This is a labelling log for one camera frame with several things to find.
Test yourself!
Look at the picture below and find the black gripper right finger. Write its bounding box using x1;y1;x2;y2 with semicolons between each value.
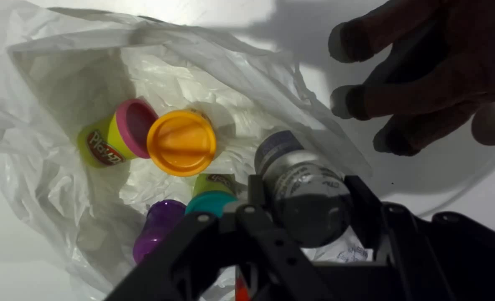
344;174;495;301

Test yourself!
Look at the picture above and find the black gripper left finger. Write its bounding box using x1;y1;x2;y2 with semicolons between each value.
104;174;338;301

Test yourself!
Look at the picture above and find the teal lid dough tub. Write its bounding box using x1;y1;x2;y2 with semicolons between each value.
184;172;241;219

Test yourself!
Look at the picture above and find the purple lid dough tub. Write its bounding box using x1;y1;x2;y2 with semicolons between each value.
130;199;189;264

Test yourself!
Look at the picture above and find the white lid supplement bottle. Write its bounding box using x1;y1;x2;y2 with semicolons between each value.
252;129;354;249

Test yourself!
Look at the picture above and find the yellow-orange lid dough tub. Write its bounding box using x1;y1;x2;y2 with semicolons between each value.
145;109;219;179

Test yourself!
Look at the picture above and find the white plastic bag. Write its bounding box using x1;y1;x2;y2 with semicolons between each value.
0;0;371;294

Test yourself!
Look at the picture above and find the brown plush moose toy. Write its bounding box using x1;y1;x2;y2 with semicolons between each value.
328;0;495;157

